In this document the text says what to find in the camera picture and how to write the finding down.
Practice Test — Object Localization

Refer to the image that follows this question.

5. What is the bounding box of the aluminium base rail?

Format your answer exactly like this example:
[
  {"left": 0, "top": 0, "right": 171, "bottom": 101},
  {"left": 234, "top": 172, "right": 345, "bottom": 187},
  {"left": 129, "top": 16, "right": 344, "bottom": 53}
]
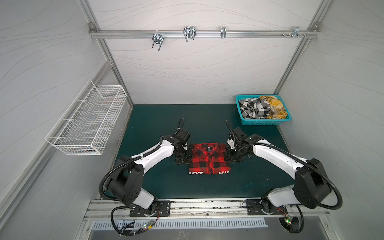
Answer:
[{"left": 84, "top": 198, "right": 331, "bottom": 221}]

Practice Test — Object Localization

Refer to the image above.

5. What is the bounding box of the black white checkered shirt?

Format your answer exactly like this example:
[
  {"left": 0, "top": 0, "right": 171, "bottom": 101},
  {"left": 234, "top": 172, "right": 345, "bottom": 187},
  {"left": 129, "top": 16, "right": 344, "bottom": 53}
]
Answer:
[{"left": 238, "top": 98, "right": 271, "bottom": 120}]

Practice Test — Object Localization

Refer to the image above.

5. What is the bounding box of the yellow plaid shirt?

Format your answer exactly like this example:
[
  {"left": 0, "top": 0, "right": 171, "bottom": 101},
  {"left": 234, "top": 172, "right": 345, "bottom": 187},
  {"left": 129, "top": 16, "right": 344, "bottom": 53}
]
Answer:
[{"left": 259, "top": 96, "right": 288, "bottom": 120}]

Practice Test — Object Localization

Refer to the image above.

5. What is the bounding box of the aluminium horizontal rail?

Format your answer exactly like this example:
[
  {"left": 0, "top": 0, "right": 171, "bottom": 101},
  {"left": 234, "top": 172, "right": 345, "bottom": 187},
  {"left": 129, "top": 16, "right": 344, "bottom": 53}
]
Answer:
[{"left": 90, "top": 29, "right": 320, "bottom": 39}]

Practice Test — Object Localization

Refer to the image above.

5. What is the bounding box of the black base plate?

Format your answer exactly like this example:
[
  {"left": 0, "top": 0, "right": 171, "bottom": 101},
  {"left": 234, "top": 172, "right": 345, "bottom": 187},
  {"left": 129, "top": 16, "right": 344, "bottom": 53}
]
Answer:
[
  {"left": 241, "top": 199, "right": 288, "bottom": 216},
  {"left": 130, "top": 199, "right": 171, "bottom": 218}
]

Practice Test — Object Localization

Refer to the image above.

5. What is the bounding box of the metal bracket hook right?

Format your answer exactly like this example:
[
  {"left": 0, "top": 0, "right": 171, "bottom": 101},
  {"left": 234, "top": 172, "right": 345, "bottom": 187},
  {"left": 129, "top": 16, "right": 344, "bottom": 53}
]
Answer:
[{"left": 282, "top": 27, "right": 309, "bottom": 39}]

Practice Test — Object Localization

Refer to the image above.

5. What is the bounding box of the aluminium corner frame post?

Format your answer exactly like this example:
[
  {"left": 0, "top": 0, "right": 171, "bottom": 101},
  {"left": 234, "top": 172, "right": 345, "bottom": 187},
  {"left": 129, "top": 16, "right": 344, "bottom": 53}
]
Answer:
[{"left": 78, "top": 0, "right": 134, "bottom": 107}]

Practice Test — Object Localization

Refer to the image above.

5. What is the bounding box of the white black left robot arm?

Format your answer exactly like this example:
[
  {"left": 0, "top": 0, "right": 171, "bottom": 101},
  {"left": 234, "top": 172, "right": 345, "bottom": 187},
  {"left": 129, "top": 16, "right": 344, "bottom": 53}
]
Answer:
[{"left": 101, "top": 128, "right": 191, "bottom": 211}]

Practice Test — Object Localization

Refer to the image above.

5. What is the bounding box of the metal clip hook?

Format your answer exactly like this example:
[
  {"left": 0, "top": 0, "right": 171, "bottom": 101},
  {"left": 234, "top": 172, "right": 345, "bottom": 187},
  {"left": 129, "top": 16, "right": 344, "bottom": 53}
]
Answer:
[{"left": 221, "top": 27, "right": 227, "bottom": 39}]

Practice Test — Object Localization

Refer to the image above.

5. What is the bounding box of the metal u-bolt hook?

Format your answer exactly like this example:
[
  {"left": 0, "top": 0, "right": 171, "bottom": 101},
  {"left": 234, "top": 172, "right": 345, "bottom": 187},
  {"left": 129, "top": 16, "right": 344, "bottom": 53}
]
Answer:
[
  {"left": 183, "top": 26, "right": 197, "bottom": 42},
  {"left": 152, "top": 33, "right": 164, "bottom": 51}
]

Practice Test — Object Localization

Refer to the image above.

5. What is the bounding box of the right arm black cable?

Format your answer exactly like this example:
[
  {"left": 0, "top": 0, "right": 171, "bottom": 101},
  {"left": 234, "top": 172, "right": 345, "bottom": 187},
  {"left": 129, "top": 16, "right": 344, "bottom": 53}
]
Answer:
[{"left": 224, "top": 119, "right": 344, "bottom": 234}]

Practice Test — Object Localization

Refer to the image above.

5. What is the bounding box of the right aluminium corner post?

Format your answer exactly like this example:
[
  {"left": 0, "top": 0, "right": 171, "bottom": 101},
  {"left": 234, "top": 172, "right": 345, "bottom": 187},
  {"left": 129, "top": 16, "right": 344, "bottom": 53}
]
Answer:
[{"left": 274, "top": 0, "right": 332, "bottom": 95}]

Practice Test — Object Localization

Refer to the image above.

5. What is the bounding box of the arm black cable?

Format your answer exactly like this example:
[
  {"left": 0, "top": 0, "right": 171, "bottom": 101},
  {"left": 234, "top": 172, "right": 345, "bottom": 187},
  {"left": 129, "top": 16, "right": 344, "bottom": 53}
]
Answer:
[
  {"left": 98, "top": 117, "right": 186, "bottom": 237},
  {"left": 224, "top": 119, "right": 344, "bottom": 234}
]

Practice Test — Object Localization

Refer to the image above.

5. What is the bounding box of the metal u-bolt hook middle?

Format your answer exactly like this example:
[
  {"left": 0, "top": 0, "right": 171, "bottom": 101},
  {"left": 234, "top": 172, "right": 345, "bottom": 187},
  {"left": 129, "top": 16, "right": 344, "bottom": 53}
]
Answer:
[{"left": 183, "top": 26, "right": 197, "bottom": 42}]

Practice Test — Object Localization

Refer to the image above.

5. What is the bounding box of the teal plastic basket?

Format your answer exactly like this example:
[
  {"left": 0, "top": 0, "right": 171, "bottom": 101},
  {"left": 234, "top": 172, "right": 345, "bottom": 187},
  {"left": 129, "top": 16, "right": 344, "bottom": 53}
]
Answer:
[{"left": 236, "top": 95, "right": 292, "bottom": 126}]

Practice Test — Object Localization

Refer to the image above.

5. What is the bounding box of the metal u-bolt hook left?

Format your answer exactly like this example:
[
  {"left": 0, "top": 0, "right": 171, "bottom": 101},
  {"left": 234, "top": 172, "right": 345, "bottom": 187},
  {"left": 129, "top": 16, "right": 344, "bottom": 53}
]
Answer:
[{"left": 152, "top": 33, "right": 164, "bottom": 51}]

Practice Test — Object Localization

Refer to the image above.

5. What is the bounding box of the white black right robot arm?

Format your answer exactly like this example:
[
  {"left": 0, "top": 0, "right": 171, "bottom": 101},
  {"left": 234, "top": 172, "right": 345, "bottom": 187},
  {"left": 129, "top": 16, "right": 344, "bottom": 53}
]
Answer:
[{"left": 227, "top": 128, "right": 333, "bottom": 215}]

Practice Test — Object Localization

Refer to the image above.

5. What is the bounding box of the red black plaid shirt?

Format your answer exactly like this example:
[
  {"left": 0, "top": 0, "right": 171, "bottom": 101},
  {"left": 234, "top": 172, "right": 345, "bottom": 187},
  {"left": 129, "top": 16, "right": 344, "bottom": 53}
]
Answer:
[{"left": 188, "top": 143, "right": 231, "bottom": 175}]

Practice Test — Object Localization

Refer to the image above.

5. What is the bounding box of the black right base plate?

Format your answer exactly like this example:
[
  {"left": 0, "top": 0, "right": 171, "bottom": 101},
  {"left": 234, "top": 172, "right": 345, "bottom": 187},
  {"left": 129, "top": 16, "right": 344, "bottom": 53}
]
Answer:
[{"left": 241, "top": 199, "right": 288, "bottom": 216}]

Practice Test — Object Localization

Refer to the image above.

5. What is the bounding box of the white wire basket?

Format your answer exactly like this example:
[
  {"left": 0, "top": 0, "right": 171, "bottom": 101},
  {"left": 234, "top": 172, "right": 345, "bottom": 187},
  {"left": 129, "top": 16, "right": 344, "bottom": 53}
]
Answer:
[{"left": 45, "top": 80, "right": 127, "bottom": 156}]

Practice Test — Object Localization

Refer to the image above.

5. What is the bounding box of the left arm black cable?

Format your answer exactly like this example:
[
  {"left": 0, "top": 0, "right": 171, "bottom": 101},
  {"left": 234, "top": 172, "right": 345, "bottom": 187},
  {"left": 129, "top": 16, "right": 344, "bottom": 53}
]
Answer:
[{"left": 98, "top": 117, "right": 186, "bottom": 237}]

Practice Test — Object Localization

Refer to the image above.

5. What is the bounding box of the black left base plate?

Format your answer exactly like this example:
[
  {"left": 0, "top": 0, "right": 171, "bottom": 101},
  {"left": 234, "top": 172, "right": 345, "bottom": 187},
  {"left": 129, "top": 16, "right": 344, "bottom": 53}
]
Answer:
[{"left": 130, "top": 199, "right": 171, "bottom": 218}]

